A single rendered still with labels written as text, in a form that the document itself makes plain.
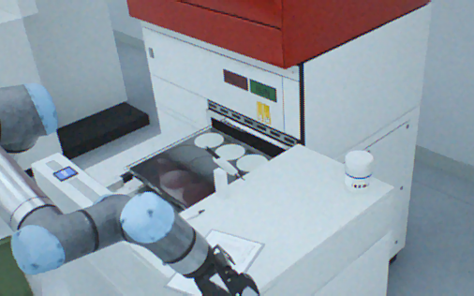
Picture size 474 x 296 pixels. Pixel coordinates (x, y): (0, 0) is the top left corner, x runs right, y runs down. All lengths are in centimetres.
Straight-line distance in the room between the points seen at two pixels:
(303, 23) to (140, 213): 85
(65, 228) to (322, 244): 65
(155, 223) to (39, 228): 17
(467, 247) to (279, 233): 163
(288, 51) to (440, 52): 166
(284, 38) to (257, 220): 50
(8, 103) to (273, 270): 66
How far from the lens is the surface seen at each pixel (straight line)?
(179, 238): 88
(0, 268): 142
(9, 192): 97
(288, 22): 148
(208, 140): 185
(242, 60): 173
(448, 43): 304
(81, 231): 90
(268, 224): 135
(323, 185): 148
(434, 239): 285
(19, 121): 119
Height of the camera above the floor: 183
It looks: 32 degrees down
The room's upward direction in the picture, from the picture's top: 5 degrees counter-clockwise
